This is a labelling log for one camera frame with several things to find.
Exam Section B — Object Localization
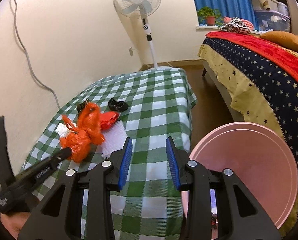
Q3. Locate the zebra striped cloth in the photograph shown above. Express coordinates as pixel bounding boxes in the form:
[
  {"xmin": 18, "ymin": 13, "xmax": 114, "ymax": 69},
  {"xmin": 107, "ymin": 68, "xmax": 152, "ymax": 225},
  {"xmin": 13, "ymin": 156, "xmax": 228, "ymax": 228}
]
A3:
[{"xmin": 220, "ymin": 23, "xmax": 251, "ymax": 34}]

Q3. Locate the pink folded cloth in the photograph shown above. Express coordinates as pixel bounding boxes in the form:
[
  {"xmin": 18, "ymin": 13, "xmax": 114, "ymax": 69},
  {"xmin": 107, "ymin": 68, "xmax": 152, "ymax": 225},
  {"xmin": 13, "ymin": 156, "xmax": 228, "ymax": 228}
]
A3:
[{"xmin": 223, "ymin": 16, "xmax": 254, "ymax": 30}]

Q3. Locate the red floral blanket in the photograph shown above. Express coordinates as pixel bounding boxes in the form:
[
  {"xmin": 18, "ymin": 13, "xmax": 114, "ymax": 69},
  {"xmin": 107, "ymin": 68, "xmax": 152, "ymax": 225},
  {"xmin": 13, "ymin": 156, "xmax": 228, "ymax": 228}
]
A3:
[{"xmin": 206, "ymin": 31, "xmax": 298, "ymax": 83}]

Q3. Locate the red wrapper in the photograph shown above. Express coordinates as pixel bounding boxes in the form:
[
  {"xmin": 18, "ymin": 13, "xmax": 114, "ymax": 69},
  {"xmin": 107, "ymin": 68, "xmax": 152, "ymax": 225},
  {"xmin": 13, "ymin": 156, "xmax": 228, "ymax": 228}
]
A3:
[{"xmin": 99, "ymin": 111, "xmax": 120, "ymax": 131}]

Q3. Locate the yellow star bed skirt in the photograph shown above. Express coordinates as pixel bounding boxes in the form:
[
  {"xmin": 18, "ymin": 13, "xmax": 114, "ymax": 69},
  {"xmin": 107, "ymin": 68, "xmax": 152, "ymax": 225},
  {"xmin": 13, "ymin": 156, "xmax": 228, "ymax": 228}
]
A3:
[{"xmin": 198, "ymin": 44, "xmax": 284, "ymax": 138}]

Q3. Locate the potted green plant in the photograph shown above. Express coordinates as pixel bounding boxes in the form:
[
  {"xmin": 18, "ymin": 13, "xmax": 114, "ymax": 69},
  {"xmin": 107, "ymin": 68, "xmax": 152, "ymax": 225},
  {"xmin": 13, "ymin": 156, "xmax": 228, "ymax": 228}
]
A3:
[{"xmin": 197, "ymin": 6, "xmax": 223, "ymax": 26}]

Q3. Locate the white standing fan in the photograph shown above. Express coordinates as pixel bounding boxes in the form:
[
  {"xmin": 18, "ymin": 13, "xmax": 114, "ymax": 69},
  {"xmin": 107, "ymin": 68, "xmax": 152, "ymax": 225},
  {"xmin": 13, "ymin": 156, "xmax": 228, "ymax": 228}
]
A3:
[{"xmin": 114, "ymin": 0, "xmax": 172, "ymax": 70}]

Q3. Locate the small white tissue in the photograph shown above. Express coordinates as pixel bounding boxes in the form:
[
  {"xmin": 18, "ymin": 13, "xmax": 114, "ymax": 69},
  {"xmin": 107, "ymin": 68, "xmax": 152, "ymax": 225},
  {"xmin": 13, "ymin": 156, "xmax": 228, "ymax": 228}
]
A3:
[{"xmin": 56, "ymin": 123, "xmax": 71, "ymax": 138}]

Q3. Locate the dark brown wrapper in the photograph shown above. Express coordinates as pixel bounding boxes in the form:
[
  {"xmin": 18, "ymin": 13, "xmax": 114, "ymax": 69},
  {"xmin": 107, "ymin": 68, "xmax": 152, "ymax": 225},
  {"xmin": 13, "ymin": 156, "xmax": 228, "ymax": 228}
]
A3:
[{"xmin": 76, "ymin": 99, "xmax": 90, "ymax": 113}]

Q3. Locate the green white checkered tablecloth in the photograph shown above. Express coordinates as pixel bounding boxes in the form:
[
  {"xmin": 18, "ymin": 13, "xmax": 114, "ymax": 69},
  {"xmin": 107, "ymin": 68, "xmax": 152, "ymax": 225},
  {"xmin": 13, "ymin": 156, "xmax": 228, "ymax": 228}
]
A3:
[{"xmin": 22, "ymin": 68, "xmax": 197, "ymax": 239}]

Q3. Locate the navy star bedsheet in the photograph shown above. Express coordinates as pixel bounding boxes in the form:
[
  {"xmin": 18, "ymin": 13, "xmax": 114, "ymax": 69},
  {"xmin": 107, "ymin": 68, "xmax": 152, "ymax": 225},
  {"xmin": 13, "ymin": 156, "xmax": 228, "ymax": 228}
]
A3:
[{"xmin": 202, "ymin": 37, "xmax": 298, "ymax": 169}]

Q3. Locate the clear storage box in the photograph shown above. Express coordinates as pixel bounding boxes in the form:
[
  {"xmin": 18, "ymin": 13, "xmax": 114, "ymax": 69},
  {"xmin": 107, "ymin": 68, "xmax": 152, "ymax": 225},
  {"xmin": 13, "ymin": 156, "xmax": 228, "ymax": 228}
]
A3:
[{"xmin": 254, "ymin": 10, "xmax": 291, "ymax": 32}]

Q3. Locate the orange brown pillow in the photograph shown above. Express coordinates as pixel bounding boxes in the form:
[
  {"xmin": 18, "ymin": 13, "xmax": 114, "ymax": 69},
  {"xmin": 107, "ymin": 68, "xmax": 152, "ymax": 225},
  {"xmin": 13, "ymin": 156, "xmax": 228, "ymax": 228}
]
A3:
[{"xmin": 260, "ymin": 31, "xmax": 298, "ymax": 53}]

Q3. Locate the wall power outlet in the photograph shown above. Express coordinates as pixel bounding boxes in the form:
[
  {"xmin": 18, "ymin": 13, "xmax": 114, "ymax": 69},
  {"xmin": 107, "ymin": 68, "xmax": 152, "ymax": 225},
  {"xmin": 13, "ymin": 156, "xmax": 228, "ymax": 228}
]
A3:
[{"xmin": 129, "ymin": 47, "xmax": 134, "ymax": 56}]

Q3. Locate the orange plastic bag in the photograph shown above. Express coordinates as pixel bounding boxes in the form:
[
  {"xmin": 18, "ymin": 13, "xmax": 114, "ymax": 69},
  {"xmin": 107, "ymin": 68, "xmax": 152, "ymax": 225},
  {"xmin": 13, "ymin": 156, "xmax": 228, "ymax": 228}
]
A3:
[{"xmin": 60, "ymin": 102, "xmax": 105, "ymax": 163}]

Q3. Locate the small black item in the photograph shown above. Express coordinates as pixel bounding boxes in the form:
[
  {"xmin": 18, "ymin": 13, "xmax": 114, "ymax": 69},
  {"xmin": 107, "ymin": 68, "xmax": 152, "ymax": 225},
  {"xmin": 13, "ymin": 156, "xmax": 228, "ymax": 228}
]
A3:
[{"xmin": 108, "ymin": 98, "xmax": 129, "ymax": 113}]

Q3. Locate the left hand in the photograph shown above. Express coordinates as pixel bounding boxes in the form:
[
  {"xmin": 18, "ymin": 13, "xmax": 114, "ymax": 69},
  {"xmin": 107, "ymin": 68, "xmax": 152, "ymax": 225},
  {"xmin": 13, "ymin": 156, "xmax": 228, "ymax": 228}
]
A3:
[{"xmin": 0, "ymin": 212, "xmax": 31, "ymax": 239}]

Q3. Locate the pink plastic trash bin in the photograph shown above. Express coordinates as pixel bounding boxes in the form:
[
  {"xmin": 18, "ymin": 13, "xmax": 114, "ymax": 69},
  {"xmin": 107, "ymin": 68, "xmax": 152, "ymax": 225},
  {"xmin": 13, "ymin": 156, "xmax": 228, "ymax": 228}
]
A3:
[{"xmin": 189, "ymin": 122, "xmax": 298, "ymax": 228}]

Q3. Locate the grey wall cable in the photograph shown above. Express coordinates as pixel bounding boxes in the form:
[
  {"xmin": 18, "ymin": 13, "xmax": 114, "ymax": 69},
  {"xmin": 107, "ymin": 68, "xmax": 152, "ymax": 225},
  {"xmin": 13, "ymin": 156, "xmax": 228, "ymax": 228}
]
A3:
[{"xmin": 10, "ymin": 0, "xmax": 62, "ymax": 111}]

